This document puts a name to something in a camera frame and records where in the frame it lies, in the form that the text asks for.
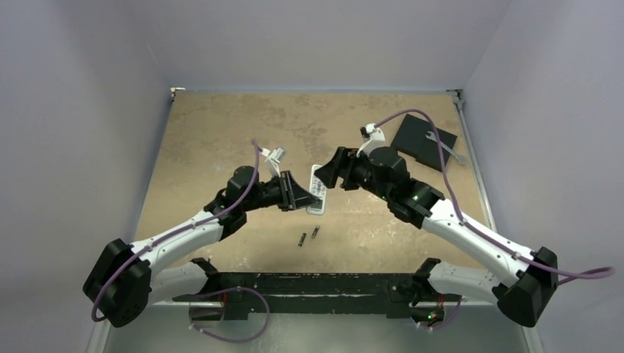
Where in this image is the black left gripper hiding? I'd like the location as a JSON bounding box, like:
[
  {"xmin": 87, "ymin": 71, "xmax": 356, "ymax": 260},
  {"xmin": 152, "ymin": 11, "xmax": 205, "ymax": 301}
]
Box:
[{"xmin": 242, "ymin": 169, "xmax": 319, "ymax": 212}]

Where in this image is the white remote control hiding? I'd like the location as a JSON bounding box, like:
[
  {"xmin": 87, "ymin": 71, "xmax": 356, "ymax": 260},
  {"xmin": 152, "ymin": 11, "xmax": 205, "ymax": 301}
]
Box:
[{"xmin": 306, "ymin": 164, "xmax": 327, "ymax": 216}]

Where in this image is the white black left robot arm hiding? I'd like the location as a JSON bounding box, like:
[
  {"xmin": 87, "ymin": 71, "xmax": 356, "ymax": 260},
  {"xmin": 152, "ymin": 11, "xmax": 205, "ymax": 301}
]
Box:
[{"xmin": 82, "ymin": 165, "xmax": 320, "ymax": 327}]

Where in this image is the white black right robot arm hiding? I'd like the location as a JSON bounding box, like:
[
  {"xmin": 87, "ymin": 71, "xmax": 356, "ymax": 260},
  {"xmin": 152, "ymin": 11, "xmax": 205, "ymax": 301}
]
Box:
[{"xmin": 313, "ymin": 147, "xmax": 559, "ymax": 327}]

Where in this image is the black silver AAA battery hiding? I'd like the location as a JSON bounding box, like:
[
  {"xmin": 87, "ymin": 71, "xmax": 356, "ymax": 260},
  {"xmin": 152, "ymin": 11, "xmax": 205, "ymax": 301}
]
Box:
[{"xmin": 311, "ymin": 225, "xmax": 320, "ymax": 239}]

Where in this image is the green black AAA battery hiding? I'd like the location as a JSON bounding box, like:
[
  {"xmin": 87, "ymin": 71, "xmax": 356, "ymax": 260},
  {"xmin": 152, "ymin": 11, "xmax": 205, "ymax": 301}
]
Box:
[{"xmin": 298, "ymin": 232, "xmax": 307, "ymax": 247}]

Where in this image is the black foam pad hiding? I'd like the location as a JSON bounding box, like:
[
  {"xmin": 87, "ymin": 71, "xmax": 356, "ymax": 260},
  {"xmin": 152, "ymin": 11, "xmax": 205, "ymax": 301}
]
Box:
[{"xmin": 390, "ymin": 114, "xmax": 442, "ymax": 172}]

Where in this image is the silver open-end wrench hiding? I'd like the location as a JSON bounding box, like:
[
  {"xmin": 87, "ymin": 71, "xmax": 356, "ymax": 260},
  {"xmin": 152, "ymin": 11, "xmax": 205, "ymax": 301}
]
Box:
[{"xmin": 426, "ymin": 131, "xmax": 467, "ymax": 165}]

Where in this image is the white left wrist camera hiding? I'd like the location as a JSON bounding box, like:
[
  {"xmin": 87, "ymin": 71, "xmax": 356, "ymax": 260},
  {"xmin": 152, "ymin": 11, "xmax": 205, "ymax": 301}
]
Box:
[{"xmin": 260, "ymin": 146, "xmax": 286, "ymax": 177}]

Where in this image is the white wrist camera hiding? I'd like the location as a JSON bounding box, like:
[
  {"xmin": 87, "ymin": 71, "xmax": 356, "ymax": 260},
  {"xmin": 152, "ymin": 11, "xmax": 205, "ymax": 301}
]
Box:
[
  {"xmin": 260, "ymin": 146, "xmax": 286, "ymax": 177},
  {"xmin": 356, "ymin": 123, "xmax": 386, "ymax": 157}
]

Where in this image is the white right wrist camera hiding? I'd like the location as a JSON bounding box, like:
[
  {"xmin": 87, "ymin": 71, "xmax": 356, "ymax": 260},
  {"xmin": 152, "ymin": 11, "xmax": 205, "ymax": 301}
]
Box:
[{"xmin": 356, "ymin": 123, "xmax": 386, "ymax": 157}]

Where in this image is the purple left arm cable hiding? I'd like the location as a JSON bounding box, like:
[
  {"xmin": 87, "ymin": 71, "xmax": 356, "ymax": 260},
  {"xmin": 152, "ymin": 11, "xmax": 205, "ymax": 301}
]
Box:
[{"xmin": 91, "ymin": 139, "xmax": 263, "ymax": 324}]

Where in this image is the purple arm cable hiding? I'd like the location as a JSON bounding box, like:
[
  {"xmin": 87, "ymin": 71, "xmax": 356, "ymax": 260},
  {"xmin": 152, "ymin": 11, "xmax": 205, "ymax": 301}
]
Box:
[
  {"xmin": 91, "ymin": 139, "xmax": 263, "ymax": 324},
  {"xmin": 372, "ymin": 109, "xmax": 616, "ymax": 286}
]

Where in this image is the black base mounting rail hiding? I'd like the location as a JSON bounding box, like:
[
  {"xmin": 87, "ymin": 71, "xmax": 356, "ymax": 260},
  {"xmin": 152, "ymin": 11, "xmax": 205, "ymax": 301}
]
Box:
[{"xmin": 173, "ymin": 272, "xmax": 458, "ymax": 326}]

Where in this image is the aluminium table edge frame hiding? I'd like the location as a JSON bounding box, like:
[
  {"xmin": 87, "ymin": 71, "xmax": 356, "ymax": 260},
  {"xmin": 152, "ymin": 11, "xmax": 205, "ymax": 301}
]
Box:
[{"xmin": 447, "ymin": 89, "xmax": 545, "ymax": 353}]

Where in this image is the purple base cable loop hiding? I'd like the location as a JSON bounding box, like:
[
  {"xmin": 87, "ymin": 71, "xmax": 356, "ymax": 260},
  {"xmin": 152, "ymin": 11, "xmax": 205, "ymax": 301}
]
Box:
[{"xmin": 188, "ymin": 286, "xmax": 271, "ymax": 344}]

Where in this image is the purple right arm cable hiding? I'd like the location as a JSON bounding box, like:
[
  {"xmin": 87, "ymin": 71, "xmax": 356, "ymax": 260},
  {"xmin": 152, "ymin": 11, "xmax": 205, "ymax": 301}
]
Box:
[{"xmin": 372, "ymin": 109, "xmax": 616, "ymax": 286}]

